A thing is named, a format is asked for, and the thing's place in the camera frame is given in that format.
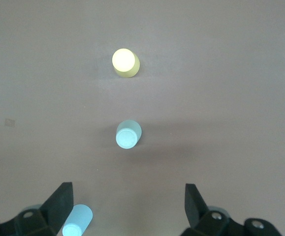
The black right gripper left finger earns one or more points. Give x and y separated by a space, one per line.
56 206

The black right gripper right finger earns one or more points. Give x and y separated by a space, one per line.
196 211

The pale green plastic cup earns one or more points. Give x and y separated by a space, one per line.
127 137

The yellow plastic cup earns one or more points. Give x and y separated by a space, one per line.
125 62

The light blue plastic cup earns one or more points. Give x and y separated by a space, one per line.
79 220

